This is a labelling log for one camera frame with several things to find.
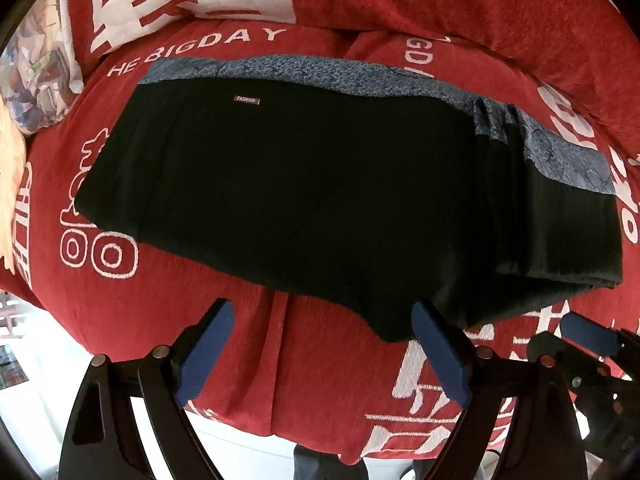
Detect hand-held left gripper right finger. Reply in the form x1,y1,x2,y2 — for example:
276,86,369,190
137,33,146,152
411,300,588,480

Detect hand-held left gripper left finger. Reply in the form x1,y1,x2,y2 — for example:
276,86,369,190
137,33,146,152
59,299,235,480

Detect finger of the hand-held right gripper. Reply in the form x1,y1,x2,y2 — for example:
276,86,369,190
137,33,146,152
529,332,612,392
560,312,640,376

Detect black pants with blue trim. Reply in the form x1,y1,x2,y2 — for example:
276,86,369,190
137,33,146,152
74,55,625,345

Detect red printed sofa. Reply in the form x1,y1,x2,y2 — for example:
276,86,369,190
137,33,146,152
0,0,640,463

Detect person's left leg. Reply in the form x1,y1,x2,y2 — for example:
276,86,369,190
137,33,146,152
292,442,368,480

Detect cartoon printed pillow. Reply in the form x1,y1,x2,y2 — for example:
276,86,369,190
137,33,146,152
0,0,85,136

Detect red printed back cushion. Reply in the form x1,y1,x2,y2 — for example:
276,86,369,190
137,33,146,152
65,0,640,156

